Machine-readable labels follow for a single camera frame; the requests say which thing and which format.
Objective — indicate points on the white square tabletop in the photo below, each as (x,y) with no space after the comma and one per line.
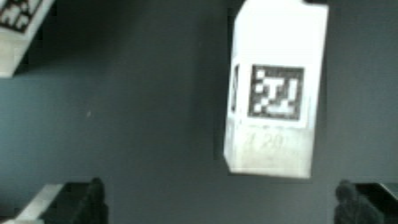
(22,17)

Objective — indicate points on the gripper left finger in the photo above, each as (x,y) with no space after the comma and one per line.
(66,204)

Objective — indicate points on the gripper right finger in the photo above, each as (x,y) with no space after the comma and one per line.
(366,203)

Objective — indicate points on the white table leg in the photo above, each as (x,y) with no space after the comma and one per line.
(274,83)

